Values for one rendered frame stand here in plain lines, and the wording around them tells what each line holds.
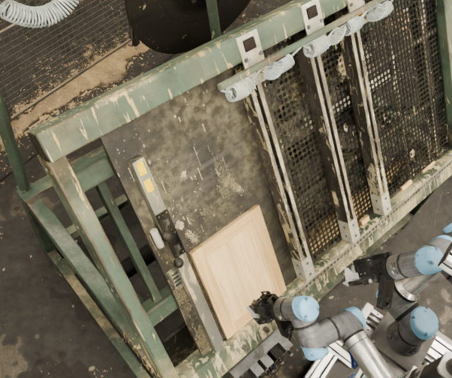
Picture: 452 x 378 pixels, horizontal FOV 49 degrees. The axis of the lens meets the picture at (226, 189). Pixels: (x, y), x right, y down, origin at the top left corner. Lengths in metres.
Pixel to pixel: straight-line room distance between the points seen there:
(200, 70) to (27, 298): 2.11
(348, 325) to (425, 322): 0.58
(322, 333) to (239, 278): 0.70
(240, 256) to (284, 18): 0.98
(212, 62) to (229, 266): 0.86
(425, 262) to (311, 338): 0.40
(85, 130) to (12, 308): 1.99
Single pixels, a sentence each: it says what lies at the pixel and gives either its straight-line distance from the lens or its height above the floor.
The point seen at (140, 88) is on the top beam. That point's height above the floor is 1.90.
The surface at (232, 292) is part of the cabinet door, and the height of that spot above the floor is 1.05.
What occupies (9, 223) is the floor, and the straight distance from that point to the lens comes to 3.69.
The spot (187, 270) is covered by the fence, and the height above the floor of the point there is 1.27.
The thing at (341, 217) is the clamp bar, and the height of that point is 1.03.
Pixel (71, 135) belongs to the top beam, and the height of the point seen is 1.87.
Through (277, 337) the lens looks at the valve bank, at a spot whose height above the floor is 0.74.
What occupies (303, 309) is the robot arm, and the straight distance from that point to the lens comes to 1.53.
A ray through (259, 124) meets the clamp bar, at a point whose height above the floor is 1.60.
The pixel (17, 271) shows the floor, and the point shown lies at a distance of 3.50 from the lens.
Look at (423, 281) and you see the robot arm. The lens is 2.08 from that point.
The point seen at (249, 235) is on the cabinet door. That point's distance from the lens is 2.15.
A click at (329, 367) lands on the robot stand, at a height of 0.23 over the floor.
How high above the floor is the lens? 3.07
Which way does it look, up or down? 56 degrees down
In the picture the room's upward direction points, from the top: 11 degrees clockwise
